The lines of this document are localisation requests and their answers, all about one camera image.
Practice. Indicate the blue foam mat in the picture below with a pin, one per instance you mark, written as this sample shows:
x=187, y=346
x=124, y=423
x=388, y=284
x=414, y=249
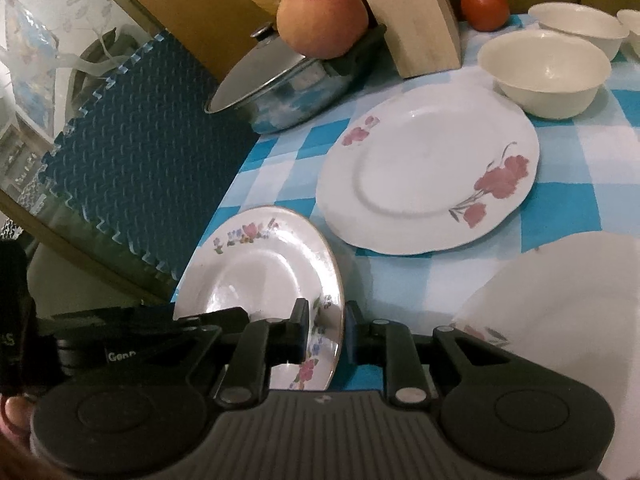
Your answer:
x=143, y=166

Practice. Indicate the small floral plate gold rim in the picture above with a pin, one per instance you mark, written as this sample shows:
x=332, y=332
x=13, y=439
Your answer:
x=263, y=259

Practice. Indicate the person's left hand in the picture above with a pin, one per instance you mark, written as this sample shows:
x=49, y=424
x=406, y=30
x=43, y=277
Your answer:
x=16, y=414

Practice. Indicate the red yellow apple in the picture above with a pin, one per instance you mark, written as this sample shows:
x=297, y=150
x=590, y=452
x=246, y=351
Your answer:
x=322, y=29

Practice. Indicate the blue white checkered tablecloth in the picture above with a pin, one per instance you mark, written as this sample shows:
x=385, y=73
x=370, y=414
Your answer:
x=587, y=180

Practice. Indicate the large white plate red flowers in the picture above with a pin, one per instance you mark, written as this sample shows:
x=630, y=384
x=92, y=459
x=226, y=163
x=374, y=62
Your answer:
x=432, y=169

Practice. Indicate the wooden chopping block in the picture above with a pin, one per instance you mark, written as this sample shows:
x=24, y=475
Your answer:
x=422, y=35

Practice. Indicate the red tomato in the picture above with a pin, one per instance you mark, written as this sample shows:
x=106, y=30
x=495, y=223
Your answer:
x=485, y=15

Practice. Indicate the steel pot with lid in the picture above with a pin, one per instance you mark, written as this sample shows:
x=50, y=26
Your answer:
x=274, y=88

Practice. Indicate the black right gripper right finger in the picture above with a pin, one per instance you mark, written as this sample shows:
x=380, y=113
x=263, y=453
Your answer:
x=410, y=364

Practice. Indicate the cream bowl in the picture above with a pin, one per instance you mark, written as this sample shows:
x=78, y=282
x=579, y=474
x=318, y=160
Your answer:
x=631, y=19
x=598, y=27
x=548, y=74

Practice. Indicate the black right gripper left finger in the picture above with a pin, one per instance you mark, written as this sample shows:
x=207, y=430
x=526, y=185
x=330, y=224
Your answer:
x=234, y=367

